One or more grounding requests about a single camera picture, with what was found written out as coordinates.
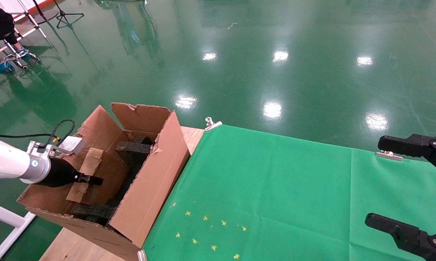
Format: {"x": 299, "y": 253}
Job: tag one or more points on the small brown cardboard box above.
{"x": 109, "y": 174}

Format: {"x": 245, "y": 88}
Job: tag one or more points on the silver metal clip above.
{"x": 212, "y": 125}
{"x": 389, "y": 156}
{"x": 142, "y": 256}

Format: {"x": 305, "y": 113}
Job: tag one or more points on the white tube frame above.
{"x": 37, "y": 25}

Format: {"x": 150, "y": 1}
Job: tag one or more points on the black tripod stand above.
{"x": 63, "y": 14}

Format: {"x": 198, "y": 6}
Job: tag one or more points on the black round base stand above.
{"x": 47, "y": 16}

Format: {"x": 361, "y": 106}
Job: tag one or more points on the white frame bar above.
{"x": 4, "y": 214}

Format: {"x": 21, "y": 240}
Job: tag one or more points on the chrome stool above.
{"x": 16, "y": 55}

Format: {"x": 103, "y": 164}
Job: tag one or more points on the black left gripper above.
{"x": 60, "y": 174}

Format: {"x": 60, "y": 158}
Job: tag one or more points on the green table cloth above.
{"x": 276, "y": 199}

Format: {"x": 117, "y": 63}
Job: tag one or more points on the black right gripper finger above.
{"x": 414, "y": 145}
{"x": 406, "y": 237}

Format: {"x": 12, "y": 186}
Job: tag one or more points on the large open cardboard carton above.
{"x": 156, "y": 181}

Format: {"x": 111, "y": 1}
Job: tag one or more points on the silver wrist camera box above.
{"x": 71, "y": 145}

